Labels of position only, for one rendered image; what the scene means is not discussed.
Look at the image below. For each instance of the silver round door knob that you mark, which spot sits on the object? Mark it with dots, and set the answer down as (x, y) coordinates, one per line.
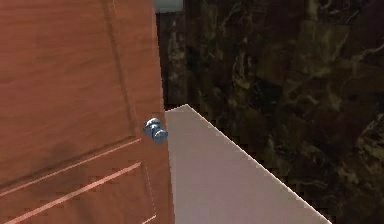
(155, 130)

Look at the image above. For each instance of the brown wooden room door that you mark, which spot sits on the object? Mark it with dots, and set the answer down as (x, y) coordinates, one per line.
(73, 100)

